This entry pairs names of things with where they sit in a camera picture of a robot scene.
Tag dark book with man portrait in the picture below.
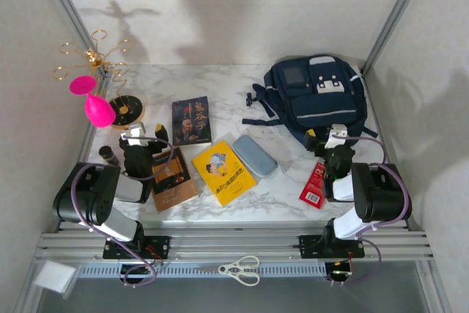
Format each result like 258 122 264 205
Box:
171 95 213 147

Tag red retail package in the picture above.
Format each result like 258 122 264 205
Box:
298 161 329 210

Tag navy blue backpack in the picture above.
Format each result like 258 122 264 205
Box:
240 54 379 148

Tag brown paperback book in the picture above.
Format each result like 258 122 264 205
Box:
150 147 200 213

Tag grey-blue pencil case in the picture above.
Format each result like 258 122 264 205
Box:
232 134 279 179

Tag yellow cartoon cover book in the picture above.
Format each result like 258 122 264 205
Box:
191 139 258 208

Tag small black cylinder bottle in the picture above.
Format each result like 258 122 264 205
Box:
97 145 122 168

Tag pink plastic goblet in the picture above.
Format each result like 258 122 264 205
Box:
68 75 118 130

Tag black control board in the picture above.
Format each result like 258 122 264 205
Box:
325 260 355 281

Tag white paper pad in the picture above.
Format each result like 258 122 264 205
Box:
32 259 78 300

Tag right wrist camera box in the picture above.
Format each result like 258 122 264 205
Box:
325 124 350 149

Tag gold wire glass stand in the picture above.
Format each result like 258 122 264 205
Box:
52 29 147 130

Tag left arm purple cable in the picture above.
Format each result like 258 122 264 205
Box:
71 136 175 288

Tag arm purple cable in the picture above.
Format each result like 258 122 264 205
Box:
329 135 412 287
71 136 175 288

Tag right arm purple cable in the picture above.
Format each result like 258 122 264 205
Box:
329 135 412 287

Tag grey slotted cable duct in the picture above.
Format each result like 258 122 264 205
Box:
78 262 328 279

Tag aluminium rail frame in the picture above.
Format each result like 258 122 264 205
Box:
34 219 435 265

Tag white handled scissors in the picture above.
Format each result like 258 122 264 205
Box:
196 255 262 287

